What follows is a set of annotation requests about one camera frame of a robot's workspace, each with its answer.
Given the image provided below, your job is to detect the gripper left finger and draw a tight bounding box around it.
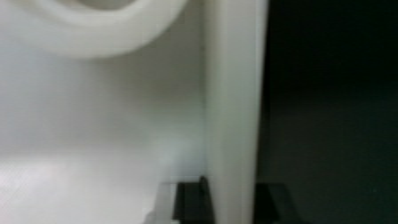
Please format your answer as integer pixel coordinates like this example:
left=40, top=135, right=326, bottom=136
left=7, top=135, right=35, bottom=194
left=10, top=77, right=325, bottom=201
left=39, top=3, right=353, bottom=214
left=172, top=176, right=213, bottom=224

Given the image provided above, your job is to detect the white square tabletop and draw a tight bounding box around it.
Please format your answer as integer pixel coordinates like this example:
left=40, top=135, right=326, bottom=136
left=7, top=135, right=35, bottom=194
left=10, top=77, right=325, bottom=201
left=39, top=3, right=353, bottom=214
left=0, top=0, right=270, bottom=224

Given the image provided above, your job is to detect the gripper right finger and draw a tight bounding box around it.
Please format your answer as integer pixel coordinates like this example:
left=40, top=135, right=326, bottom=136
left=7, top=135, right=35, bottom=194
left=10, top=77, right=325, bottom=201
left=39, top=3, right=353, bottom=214
left=254, top=183, right=302, bottom=224

